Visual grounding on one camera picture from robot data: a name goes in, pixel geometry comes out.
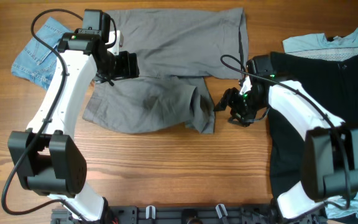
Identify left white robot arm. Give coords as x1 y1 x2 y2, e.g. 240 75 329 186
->
7 30 139 223

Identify black shorts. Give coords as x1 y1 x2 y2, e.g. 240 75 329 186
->
268 52 358 197

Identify light blue shirt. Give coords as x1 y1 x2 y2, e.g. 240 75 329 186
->
282 28 358 61

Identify black mounting rail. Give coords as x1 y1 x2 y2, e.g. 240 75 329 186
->
50 203 329 224

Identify grey shorts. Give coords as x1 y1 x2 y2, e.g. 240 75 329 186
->
83 7 248 134

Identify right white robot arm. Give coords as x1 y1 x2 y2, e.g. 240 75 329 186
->
214 74 358 221

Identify folded blue denim shorts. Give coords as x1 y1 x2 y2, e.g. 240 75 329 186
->
11 17 71 90

